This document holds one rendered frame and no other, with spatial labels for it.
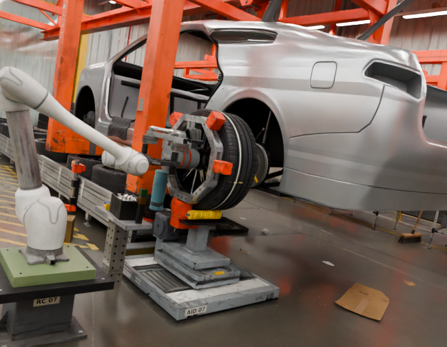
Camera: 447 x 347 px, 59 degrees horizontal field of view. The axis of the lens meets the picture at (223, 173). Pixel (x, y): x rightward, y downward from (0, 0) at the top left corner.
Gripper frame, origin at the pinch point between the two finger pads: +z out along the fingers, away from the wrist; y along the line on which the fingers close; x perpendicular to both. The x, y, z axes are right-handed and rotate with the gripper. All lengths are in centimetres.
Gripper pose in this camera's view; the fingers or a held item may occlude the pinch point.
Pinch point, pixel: (173, 163)
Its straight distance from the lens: 224.5
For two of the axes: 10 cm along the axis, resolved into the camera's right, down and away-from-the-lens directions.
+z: 7.5, 0.6, 6.6
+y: 6.4, 1.9, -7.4
